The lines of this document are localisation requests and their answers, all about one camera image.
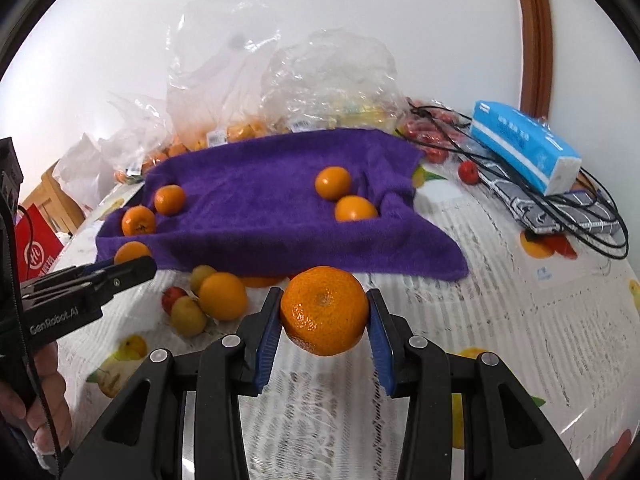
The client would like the red paper bag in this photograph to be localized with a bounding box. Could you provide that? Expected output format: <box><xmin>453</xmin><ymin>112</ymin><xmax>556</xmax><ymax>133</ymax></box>
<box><xmin>14</xmin><ymin>203</ymin><xmax>65</xmax><ymax>281</ymax></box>

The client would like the person's left hand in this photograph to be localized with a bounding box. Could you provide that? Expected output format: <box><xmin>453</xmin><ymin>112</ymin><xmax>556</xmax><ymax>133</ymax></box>
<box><xmin>0</xmin><ymin>342</ymin><xmax>72</xmax><ymax>467</ymax></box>

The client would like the grey checked pouch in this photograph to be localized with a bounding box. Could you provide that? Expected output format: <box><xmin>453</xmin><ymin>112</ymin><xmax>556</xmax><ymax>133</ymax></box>
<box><xmin>475</xmin><ymin>162</ymin><xmax>623</xmax><ymax>235</ymax></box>

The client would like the brown wooden door frame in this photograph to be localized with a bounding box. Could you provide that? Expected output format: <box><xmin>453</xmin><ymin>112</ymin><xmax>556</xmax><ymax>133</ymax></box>
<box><xmin>510</xmin><ymin>0</ymin><xmax>553</xmax><ymax>120</ymax></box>

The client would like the orange mandarin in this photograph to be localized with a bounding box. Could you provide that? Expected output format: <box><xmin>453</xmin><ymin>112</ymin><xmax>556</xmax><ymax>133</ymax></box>
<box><xmin>334</xmin><ymin>195</ymin><xmax>379</xmax><ymax>223</ymax></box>
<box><xmin>315</xmin><ymin>166</ymin><xmax>353</xmax><ymax>202</ymax></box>
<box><xmin>121</xmin><ymin>205</ymin><xmax>157</xmax><ymax>237</ymax></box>
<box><xmin>154</xmin><ymin>184</ymin><xmax>187</xmax><ymax>217</ymax></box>
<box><xmin>114</xmin><ymin>241</ymin><xmax>152</xmax><ymax>265</ymax></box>
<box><xmin>198</xmin><ymin>272</ymin><xmax>249</xmax><ymax>322</ymax></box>
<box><xmin>279</xmin><ymin>266</ymin><xmax>370</xmax><ymax>357</ymax></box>

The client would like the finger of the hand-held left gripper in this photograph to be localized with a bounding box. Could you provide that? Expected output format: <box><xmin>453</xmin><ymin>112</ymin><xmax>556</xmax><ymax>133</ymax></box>
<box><xmin>37</xmin><ymin>258</ymin><xmax>117</xmax><ymax>283</ymax></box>
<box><xmin>19</xmin><ymin>256</ymin><xmax>157</xmax><ymax>311</ymax></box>

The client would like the white plastic bag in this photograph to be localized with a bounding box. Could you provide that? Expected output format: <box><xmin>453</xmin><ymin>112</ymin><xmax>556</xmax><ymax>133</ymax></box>
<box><xmin>52</xmin><ymin>132</ymin><xmax>121</xmax><ymax>211</ymax></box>

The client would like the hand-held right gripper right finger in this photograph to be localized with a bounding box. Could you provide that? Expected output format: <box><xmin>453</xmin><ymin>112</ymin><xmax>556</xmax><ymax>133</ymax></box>
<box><xmin>366</xmin><ymin>288</ymin><xmax>586</xmax><ymax>480</ymax></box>

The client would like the tall clear bag of mandarins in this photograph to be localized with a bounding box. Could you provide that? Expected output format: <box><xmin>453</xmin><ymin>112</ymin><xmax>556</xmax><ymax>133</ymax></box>
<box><xmin>165</xmin><ymin>0</ymin><xmax>281</xmax><ymax>153</ymax></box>

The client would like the black cable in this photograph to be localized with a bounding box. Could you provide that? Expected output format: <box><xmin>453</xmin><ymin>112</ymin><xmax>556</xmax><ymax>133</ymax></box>
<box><xmin>407</xmin><ymin>97</ymin><xmax>630</xmax><ymax>260</ymax></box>

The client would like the purple towel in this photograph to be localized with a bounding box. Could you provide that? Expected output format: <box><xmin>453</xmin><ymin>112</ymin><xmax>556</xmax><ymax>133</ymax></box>
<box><xmin>95</xmin><ymin>127</ymin><xmax>469</xmax><ymax>282</ymax></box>

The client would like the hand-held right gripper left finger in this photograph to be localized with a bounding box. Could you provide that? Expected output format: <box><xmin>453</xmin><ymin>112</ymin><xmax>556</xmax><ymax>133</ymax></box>
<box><xmin>60</xmin><ymin>287</ymin><xmax>283</xmax><ymax>480</ymax></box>

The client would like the fruit print tablecloth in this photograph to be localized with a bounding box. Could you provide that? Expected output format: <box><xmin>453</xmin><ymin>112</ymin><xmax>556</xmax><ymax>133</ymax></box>
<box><xmin>52</xmin><ymin>157</ymin><xmax>640</xmax><ymax>480</ymax></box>

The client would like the clear bag of red fruit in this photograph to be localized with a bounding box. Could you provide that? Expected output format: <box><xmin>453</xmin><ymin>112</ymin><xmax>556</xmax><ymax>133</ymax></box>
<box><xmin>395</xmin><ymin>97</ymin><xmax>473</xmax><ymax>163</ymax></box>

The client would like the small green-brown fruit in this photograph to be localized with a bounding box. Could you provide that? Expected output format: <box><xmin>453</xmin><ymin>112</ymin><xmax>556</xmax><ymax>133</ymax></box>
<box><xmin>189</xmin><ymin>265</ymin><xmax>218</xmax><ymax>296</ymax></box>
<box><xmin>170</xmin><ymin>295</ymin><xmax>208</xmax><ymax>338</ymax></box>

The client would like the clear bag of yellow fruit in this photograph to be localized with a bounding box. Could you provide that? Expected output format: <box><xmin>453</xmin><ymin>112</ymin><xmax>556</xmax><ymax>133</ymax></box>
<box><xmin>260</xmin><ymin>29</ymin><xmax>408</xmax><ymax>135</ymax></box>

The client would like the wooden chair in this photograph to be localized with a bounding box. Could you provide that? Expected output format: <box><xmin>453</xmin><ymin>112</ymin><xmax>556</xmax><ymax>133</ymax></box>
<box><xmin>20</xmin><ymin>160</ymin><xmax>86</xmax><ymax>236</ymax></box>

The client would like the blue tissue pack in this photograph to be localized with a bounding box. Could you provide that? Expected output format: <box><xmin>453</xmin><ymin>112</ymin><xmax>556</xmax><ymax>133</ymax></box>
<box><xmin>469</xmin><ymin>100</ymin><xmax>582</xmax><ymax>197</ymax></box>

